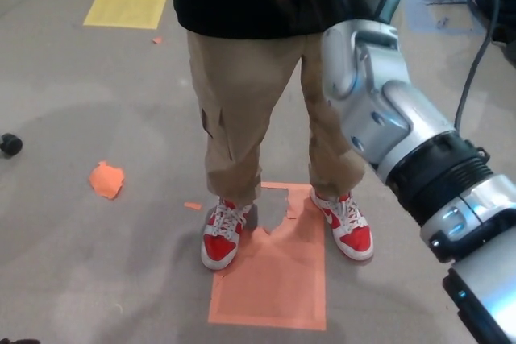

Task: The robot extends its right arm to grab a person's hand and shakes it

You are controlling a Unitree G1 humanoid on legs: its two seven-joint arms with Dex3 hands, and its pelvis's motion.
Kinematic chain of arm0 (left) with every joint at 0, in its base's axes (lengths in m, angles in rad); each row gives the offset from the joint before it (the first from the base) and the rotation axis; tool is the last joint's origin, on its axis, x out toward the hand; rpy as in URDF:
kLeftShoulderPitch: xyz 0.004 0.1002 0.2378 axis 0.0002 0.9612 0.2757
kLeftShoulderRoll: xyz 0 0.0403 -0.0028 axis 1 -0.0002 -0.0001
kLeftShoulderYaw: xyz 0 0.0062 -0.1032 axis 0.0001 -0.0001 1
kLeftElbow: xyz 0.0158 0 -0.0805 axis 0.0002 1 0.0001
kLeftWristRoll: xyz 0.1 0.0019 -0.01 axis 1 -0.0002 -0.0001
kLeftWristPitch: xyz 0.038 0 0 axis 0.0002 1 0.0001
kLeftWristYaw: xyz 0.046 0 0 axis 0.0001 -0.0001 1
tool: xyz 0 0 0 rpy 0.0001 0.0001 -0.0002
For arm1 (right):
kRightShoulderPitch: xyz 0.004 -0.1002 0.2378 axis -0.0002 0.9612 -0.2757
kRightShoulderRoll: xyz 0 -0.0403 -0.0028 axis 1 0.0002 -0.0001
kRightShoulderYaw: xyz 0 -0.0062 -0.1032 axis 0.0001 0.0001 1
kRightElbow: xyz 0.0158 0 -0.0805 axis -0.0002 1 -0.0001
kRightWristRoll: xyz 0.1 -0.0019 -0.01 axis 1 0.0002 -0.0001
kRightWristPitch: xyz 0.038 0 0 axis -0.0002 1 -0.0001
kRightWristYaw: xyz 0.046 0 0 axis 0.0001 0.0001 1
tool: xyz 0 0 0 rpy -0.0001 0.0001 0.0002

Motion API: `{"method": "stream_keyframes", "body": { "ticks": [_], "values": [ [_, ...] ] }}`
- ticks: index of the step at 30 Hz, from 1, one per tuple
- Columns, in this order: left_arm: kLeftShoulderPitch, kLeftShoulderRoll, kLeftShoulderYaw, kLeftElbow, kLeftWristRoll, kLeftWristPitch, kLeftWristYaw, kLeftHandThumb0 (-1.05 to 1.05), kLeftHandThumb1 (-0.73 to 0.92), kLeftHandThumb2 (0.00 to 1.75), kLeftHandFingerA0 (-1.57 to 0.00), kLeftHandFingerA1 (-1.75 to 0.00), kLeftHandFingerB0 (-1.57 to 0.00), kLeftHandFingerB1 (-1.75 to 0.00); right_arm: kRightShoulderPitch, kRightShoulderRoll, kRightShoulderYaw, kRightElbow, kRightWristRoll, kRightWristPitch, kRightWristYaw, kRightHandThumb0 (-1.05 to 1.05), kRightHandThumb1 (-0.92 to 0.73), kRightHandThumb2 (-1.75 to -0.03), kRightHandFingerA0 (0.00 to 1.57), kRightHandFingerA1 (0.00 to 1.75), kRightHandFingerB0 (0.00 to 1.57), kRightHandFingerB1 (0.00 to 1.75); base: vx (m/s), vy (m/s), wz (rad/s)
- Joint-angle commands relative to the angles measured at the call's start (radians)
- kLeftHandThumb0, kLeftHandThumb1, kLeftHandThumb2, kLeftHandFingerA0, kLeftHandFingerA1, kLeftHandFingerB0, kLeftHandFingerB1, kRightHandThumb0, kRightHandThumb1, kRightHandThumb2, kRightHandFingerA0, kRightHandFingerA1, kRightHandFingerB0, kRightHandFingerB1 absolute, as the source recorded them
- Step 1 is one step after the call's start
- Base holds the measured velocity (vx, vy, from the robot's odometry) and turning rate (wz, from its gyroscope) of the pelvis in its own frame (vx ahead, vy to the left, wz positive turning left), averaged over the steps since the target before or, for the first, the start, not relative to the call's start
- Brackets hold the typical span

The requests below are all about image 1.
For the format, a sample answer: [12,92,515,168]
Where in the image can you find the person's right red white sneaker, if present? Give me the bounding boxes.
[200,197,254,271]

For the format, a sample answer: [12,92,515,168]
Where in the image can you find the person's red white sneaker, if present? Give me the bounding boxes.
[309,189,375,263]
[200,197,254,271]

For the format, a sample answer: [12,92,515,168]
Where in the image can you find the person's left red white sneaker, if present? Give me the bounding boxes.
[309,189,375,263]

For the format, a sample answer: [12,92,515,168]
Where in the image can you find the beige cargo trousers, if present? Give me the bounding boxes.
[185,29,366,204]

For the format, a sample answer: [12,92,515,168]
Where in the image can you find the blue paper sheet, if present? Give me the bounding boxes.
[405,0,485,35]

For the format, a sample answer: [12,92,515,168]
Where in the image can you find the crumpled orange paper piece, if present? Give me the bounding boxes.
[88,161,125,201]

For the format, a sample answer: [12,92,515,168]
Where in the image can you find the black caster wheel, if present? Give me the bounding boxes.
[0,133,24,160]

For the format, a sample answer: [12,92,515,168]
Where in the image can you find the torn orange paper sheet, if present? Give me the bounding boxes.
[206,182,327,331]

